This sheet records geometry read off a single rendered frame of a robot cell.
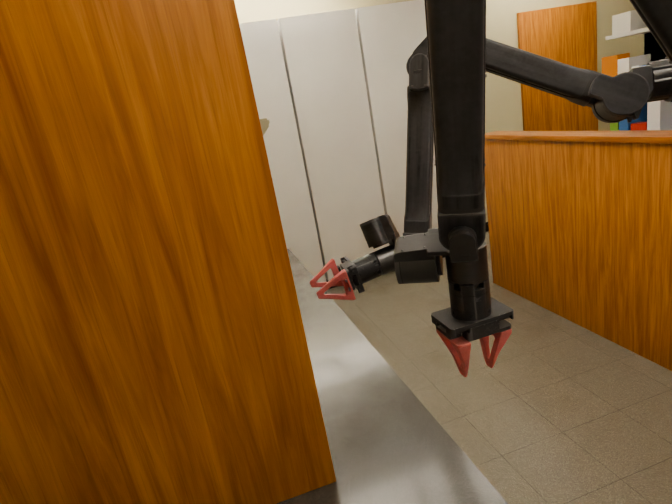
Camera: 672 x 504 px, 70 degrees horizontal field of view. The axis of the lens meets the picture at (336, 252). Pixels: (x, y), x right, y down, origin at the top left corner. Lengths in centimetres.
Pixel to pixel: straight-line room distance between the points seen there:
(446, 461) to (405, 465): 7
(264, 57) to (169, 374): 336
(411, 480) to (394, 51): 369
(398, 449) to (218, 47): 68
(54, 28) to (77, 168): 15
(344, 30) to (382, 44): 33
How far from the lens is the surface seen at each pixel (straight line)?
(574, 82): 108
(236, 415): 75
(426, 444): 89
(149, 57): 64
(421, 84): 105
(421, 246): 67
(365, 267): 106
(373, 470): 86
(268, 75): 389
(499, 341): 74
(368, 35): 414
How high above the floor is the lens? 151
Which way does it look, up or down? 17 degrees down
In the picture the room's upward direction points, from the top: 10 degrees counter-clockwise
